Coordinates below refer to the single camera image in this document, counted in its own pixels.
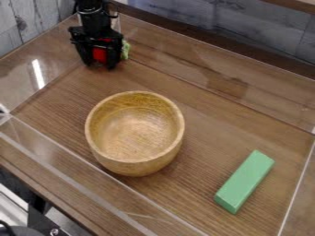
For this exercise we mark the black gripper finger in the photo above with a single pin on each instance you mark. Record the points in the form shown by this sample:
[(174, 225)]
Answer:
[(114, 52), (84, 51)]

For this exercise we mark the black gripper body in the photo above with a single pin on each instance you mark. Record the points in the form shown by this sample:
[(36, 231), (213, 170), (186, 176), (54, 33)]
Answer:
[(92, 40)]

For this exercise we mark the red plush fruit green leaves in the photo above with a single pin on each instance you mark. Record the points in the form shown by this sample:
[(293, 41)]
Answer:
[(99, 51)]

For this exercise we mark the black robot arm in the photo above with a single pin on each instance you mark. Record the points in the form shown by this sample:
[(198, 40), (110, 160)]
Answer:
[(95, 17)]

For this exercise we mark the wooden bowl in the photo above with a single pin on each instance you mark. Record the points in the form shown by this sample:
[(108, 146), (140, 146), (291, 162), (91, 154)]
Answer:
[(134, 131)]

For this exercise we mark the green rectangular block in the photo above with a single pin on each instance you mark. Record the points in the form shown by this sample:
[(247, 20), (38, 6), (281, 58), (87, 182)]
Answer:
[(243, 181)]

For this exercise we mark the clear acrylic tray enclosure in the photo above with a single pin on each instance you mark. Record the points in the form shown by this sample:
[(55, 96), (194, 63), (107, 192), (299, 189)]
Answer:
[(241, 105)]

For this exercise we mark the black metal bracket with cable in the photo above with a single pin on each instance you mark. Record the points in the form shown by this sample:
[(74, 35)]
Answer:
[(27, 222)]

